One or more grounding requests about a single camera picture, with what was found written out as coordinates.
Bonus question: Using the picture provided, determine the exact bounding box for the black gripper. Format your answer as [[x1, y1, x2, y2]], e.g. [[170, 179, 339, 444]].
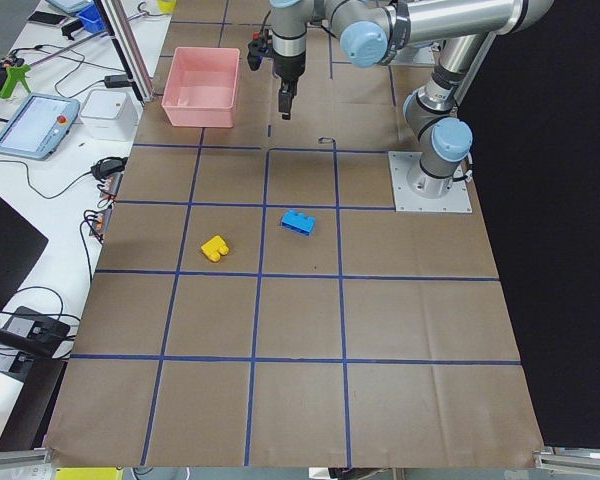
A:
[[273, 52, 306, 119]]

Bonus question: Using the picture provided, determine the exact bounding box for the blue toy block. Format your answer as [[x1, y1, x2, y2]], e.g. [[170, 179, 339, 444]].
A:
[[280, 209, 316, 236]]

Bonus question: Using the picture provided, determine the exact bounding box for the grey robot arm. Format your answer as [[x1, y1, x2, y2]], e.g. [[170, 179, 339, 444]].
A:
[[247, 0, 552, 199]]

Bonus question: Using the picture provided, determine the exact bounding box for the pink plastic box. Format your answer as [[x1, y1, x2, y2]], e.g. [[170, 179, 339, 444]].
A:
[[161, 47, 240, 128]]

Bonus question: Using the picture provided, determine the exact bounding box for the yellow toy block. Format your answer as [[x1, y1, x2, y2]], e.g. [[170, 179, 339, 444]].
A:
[[200, 235, 230, 263]]

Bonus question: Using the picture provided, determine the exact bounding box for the white square device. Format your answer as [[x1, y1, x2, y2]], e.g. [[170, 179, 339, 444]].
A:
[[80, 89, 138, 141]]

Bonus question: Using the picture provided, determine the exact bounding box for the black power adapter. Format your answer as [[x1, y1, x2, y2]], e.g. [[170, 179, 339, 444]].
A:
[[103, 74, 130, 89]]

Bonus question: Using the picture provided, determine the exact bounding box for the blue plastic bin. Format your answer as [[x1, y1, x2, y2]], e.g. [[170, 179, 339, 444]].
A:
[[77, 3, 105, 33]]

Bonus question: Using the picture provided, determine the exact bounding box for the teach pendant tablet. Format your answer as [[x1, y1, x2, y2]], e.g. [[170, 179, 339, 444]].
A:
[[0, 93, 81, 160]]

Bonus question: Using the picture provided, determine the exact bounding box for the black smartphone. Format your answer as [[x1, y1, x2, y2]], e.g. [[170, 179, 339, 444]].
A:
[[27, 11, 69, 27]]

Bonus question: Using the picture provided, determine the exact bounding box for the green hand tool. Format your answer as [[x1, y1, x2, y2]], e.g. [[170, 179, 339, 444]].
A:
[[0, 64, 31, 99]]

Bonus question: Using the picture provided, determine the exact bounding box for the black monitor stand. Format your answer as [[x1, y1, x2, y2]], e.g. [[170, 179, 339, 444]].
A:
[[0, 197, 60, 358]]

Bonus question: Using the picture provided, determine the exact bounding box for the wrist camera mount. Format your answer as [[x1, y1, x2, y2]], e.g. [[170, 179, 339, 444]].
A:
[[247, 28, 273, 71]]

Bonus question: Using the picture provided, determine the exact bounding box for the black cable hub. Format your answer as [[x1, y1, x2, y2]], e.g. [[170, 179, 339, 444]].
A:
[[90, 156, 128, 180]]

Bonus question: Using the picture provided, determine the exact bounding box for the aluminium frame post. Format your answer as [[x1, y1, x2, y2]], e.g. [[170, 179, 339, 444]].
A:
[[94, 0, 154, 103]]

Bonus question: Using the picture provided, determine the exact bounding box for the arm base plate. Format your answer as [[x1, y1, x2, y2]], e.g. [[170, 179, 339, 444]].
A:
[[388, 151, 473, 214]]

